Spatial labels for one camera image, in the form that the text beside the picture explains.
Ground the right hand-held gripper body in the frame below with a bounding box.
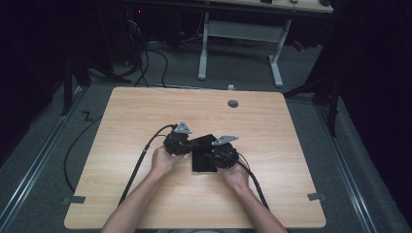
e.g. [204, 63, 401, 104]
[205, 134, 241, 170]

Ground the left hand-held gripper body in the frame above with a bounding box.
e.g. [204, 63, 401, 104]
[162, 121, 194, 156]

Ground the black cloth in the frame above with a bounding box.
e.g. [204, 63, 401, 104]
[189, 133, 219, 174]

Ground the person's left hand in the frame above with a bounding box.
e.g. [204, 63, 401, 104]
[150, 145, 187, 179]

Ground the person's right hand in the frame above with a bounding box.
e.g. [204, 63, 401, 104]
[216, 157, 251, 192]

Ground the grey tape piece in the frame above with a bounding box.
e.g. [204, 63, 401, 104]
[61, 195, 87, 206]
[306, 192, 327, 202]

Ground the black stand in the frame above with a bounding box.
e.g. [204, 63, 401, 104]
[283, 72, 342, 138]
[60, 52, 93, 117]

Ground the white-framed desk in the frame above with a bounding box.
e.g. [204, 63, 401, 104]
[196, 0, 335, 88]

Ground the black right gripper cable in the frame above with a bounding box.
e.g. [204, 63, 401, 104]
[235, 156, 270, 211]

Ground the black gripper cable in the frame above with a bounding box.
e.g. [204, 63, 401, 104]
[235, 156, 270, 211]
[118, 123, 179, 206]

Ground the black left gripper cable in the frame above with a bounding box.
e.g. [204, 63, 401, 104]
[118, 123, 179, 206]

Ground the bundle of black cables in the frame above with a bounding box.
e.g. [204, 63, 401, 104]
[124, 17, 171, 89]

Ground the black floor cable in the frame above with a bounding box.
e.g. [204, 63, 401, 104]
[63, 115, 104, 194]

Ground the metal floor rail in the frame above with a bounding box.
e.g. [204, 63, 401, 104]
[314, 102, 379, 233]
[0, 86, 86, 227]

